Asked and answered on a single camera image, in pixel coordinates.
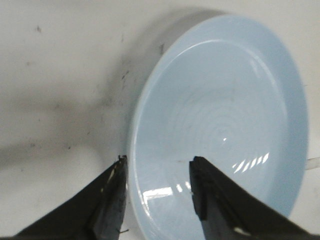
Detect light blue plate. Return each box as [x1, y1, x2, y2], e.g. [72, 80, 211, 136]
[127, 15, 308, 240]

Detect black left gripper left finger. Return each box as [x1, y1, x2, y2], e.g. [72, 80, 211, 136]
[14, 155, 127, 240]

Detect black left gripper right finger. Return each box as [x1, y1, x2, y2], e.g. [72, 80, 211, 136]
[189, 156, 310, 240]

